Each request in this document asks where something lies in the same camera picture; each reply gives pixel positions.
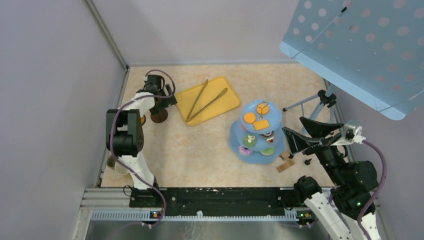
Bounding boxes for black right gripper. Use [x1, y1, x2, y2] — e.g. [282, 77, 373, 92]
[282, 115, 345, 185]

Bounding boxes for dark brown round coaster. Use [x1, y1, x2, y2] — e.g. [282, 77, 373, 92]
[150, 109, 169, 124]

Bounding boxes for green frosted donut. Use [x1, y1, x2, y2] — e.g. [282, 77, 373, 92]
[260, 147, 275, 156]

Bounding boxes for square orange biscuit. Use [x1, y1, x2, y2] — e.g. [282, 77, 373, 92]
[253, 119, 270, 131]

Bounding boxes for metal food tongs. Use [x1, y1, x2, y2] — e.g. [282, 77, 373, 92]
[185, 79, 228, 123]

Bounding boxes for round orange biscuit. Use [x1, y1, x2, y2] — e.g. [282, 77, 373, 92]
[256, 103, 270, 115]
[243, 112, 257, 124]

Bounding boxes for purple frosted donut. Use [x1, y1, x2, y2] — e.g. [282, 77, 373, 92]
[238, 145, 254, 157]

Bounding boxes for black yellow round coaster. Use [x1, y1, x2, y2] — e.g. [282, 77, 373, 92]
[140, 115, 147, 125]

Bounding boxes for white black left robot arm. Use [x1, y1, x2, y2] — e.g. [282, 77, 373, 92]
[105, 69, 177, 207]

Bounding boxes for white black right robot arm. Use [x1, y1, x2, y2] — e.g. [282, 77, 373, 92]
[282, 117, 384, 240]

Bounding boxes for small black knob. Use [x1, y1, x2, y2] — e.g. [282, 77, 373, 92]
[304, 158, 312, 166]

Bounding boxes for small wooden block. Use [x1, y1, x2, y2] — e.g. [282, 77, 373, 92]
[279, 151, 291, 161]

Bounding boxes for yellow serving tray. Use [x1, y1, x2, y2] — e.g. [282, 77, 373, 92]
[175, 76, 241, 127]

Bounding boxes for blue metal tripod stand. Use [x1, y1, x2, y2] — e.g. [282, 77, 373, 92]
[282, 84, 338, 160]

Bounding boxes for blue three-tier cake stand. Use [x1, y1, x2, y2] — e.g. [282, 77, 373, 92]
[228, 99, 285, 165]

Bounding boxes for olive green cup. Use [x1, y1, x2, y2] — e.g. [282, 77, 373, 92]
[106, 155, 116, 169]

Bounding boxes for cream white cup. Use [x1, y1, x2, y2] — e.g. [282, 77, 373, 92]
[114, 162, 130, 176]

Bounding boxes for blue perforated board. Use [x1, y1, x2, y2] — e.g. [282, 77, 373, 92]
[279, 0, 424, 121]

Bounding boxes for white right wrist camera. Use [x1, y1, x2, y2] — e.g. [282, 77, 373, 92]
[330, 120, 366, 146]

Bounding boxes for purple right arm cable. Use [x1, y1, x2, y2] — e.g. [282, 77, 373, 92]
[357, 139, 388, 240]

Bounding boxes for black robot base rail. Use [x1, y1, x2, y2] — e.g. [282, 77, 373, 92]
[129, 187, 304, 217]

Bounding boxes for white cable duct strip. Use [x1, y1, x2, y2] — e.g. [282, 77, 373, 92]
[91, 210, 299, 222]

